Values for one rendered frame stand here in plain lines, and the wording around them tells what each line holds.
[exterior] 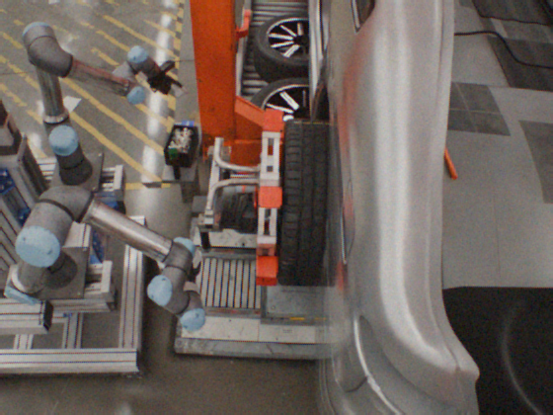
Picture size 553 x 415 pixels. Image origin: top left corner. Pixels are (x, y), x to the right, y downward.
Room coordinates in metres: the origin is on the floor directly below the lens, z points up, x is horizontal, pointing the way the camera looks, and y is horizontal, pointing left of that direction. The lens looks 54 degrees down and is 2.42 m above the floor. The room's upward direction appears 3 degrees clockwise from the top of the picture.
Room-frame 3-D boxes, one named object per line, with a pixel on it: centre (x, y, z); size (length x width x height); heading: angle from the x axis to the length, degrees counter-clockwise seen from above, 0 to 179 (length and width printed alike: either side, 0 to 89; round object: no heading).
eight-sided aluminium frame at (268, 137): (1.19, 0.02, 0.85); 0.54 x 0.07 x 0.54; 1
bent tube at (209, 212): (1.09, 0.14, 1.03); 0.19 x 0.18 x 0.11; 91
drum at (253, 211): (1.19, 0.09, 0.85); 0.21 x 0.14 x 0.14; 91
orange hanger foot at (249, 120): (1.75, -0.06, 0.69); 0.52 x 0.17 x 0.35; 91
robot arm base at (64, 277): (0.82, 0.79, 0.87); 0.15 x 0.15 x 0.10
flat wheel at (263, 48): (2.85, -0.14, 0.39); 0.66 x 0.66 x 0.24
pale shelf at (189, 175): (1.81, 0.49, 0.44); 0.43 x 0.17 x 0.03; 1
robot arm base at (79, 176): (1.31, 0.86, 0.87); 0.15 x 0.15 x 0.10
